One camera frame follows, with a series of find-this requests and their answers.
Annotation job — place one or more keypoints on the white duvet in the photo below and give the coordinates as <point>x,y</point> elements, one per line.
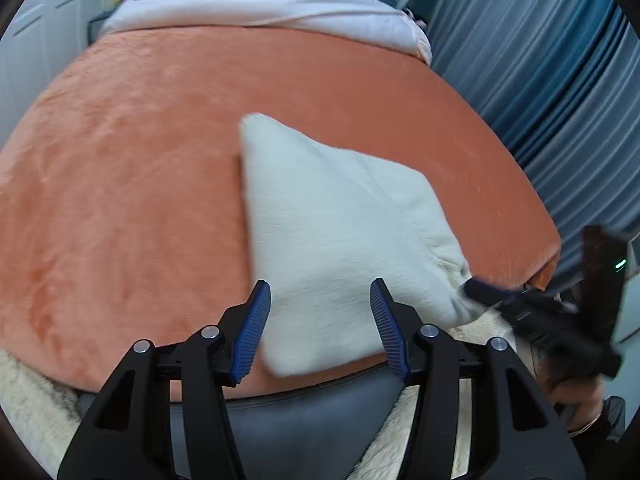
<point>275,10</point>

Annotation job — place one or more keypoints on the cream knit cardigan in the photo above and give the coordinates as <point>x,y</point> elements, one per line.
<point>325,240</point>

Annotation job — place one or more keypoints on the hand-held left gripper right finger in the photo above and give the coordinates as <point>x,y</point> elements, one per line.
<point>390,330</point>

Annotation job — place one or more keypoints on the blue-grey curtain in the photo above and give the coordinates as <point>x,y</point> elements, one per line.
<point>525,60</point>

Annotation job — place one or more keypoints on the white wardrobe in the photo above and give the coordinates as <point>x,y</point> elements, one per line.
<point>40,20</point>

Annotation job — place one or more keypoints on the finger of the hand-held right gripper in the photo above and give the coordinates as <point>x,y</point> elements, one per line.
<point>482,290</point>

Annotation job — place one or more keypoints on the grey leather bed footboard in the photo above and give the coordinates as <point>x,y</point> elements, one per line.
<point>300,430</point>

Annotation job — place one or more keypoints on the orange plush blanket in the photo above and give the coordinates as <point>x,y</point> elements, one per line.
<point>125,185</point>

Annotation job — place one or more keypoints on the person's right hand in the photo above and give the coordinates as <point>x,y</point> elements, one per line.
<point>565,395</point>

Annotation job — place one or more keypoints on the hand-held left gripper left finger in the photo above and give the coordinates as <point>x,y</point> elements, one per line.
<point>252,330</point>

